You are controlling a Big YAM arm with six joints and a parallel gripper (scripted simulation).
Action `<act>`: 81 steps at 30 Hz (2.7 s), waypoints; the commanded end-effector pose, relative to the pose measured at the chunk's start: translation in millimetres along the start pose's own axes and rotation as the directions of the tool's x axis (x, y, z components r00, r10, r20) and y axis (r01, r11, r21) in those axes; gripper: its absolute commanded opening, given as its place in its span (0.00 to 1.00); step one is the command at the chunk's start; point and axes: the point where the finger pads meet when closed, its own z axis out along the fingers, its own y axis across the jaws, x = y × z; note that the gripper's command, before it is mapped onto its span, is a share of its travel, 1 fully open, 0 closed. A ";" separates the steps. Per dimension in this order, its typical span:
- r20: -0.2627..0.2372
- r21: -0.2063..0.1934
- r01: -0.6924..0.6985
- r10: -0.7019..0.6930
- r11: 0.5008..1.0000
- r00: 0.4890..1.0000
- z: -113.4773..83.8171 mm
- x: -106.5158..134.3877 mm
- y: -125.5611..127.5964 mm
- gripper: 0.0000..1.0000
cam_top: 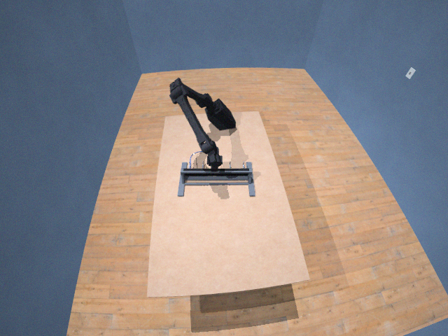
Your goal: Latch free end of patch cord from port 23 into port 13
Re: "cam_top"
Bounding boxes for grey patch panel rack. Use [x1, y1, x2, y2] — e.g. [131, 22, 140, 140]
[178, 162, 256, 197]

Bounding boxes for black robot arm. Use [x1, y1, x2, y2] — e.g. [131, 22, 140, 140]
[169, 78, 221, 172]

